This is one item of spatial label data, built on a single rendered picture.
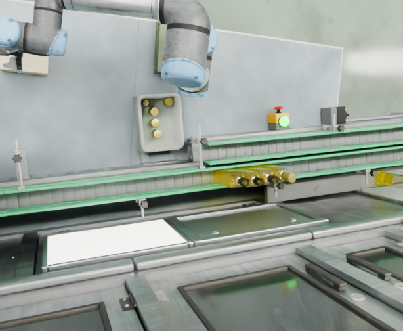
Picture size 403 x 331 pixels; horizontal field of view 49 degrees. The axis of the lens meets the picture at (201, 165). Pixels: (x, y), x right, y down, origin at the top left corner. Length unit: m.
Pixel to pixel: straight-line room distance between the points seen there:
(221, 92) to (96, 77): 0.53
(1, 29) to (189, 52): 0.48
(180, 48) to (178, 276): 0.60
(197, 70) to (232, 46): 0.81
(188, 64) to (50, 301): 0.68
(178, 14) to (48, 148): 0.84
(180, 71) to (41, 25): 0.40
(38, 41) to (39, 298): 0.66
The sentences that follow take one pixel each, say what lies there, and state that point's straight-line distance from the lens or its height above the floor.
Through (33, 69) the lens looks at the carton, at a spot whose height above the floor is 0.82.
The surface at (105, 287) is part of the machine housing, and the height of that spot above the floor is 1.43.
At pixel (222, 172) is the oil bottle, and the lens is 1.67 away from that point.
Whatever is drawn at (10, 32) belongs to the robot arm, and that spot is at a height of 1.28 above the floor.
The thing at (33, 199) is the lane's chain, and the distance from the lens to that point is 1.68.
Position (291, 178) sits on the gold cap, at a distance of 1.60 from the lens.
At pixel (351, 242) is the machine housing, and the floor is 1.43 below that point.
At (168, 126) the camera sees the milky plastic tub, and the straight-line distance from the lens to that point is 1.82.
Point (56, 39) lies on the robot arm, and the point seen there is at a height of 1.26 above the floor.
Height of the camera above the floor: 2.53
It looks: 70 degrees down
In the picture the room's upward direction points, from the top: 108 degrees clockwise
